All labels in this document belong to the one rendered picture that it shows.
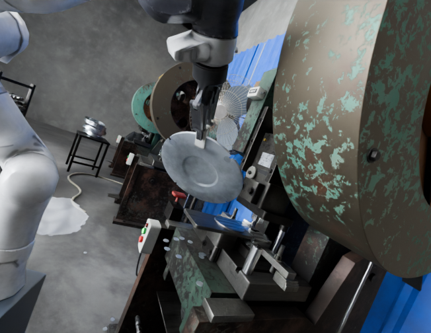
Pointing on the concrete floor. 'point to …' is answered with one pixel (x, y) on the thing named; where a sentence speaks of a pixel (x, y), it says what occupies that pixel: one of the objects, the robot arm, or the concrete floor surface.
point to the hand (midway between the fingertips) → (201, 135)
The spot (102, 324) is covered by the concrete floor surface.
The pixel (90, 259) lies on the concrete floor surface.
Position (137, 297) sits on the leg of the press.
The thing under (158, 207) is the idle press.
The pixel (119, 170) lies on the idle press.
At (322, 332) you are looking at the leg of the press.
